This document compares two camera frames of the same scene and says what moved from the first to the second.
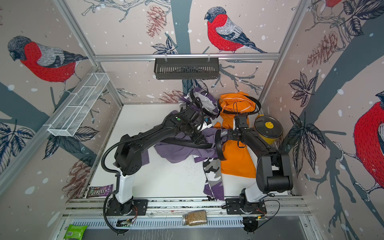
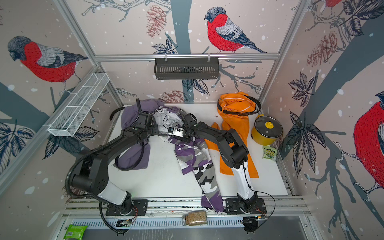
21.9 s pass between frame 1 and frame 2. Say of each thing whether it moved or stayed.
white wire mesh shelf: stayed
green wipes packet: stayed
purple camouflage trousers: moved
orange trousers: stayed
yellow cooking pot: stayed
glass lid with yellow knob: stayed
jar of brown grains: stayed
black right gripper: moved
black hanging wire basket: stayed
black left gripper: moved
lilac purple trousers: moved
